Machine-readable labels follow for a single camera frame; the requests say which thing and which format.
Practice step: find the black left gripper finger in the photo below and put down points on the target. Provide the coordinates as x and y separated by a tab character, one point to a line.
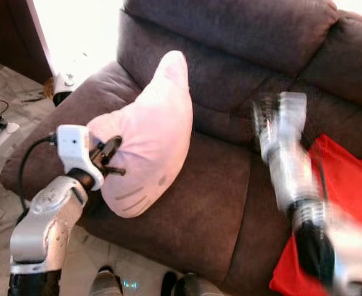
113	148
115	169

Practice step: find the pink pillow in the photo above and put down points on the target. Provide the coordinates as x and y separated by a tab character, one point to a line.
150	135

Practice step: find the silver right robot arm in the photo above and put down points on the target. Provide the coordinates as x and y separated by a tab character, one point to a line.
298	179

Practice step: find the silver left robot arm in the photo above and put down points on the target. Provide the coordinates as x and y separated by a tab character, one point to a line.
45	222

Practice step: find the grey-brown suede sofa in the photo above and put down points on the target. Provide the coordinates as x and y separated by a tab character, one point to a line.
230	185

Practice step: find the red pillow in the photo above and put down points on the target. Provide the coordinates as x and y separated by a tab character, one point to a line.
341	185

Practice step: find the small white and black appliance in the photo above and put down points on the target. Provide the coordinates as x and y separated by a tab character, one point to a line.
62	89

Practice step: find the silver left robot leg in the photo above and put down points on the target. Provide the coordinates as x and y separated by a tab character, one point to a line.
106	285

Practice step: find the silver robot leg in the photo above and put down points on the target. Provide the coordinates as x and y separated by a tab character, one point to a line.
193	287
106	285

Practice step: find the silver right robot leg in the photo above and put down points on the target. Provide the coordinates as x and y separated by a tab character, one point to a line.
193	287

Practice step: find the dark brown wooden door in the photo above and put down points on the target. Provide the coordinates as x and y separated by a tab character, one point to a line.
11	34

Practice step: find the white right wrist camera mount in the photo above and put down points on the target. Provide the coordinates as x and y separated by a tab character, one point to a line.
293	114

